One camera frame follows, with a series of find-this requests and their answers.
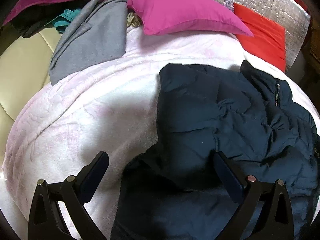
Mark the pale pink bed blanket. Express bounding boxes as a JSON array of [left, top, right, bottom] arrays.
[[1, 28, 319, 236]]

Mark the patterned beige cloth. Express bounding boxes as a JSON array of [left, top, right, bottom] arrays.
[[127, 12, 143, 28]]

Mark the red cushion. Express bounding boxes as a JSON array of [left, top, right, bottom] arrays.
[[233, 3, 286, 72]]

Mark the grey garment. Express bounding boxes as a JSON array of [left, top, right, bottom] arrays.
[[49, 0, 127, 85]]

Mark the navy blue padded jacket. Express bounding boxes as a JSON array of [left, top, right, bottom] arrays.
[[110, 61, 319, 239]]

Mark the cream leather sofa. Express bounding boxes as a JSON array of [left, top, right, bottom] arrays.
[[0, 24, 61, 161]]

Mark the silver foil insulation panel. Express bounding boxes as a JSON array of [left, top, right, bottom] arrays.
[[215, 0, 310, 72]]

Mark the black garment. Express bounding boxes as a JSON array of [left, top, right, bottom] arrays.
[[10, 0, 88, 38]]

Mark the magenta pillow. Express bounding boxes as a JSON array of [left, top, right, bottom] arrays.
[[127, 0, 253, 37]]

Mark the teal garment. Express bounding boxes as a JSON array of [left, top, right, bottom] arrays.
[[50, 9, 81, 34]]

